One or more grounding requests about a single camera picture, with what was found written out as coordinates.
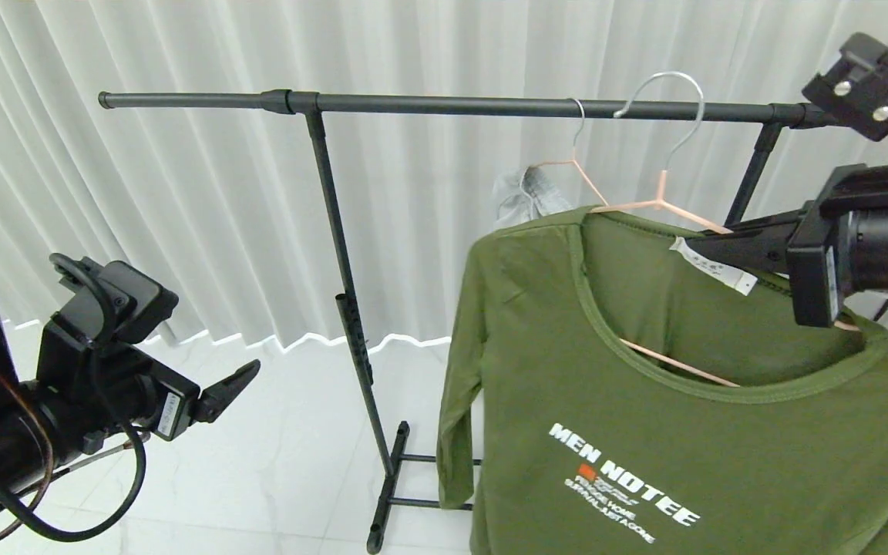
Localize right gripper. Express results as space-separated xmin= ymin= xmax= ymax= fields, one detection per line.
xmin=683 ymin=202 xmax=888 ymax=328

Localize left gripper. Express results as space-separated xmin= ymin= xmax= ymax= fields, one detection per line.
xmin=39 ymin=360 xmax=261 ymax=456

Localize pink clothes hanger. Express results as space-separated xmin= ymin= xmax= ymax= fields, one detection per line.
xmin=590 ymin=72 xmax=861 ymax=388
xmin=529 ymin=98 xmax=611 ymax=209

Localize green long-sleeved shirt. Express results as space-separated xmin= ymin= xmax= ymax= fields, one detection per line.
xmin=436 ymin=204 xmax=888 ymax=555

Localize pale grey shorts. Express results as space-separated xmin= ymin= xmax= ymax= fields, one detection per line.
xmin=493 ymin=164 xmax=572 ymax=230

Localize black clothes rack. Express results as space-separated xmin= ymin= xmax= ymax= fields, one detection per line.
xmin=97 ymin=89 xmax=830 ymax=554

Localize white curtain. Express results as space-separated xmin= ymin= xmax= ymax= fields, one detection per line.
xmin=0 ymin=0 xmax=888 ymax=352

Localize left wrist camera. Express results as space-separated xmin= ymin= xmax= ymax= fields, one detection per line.
xmin=35 ymin=253 xmax=180 ymax=371

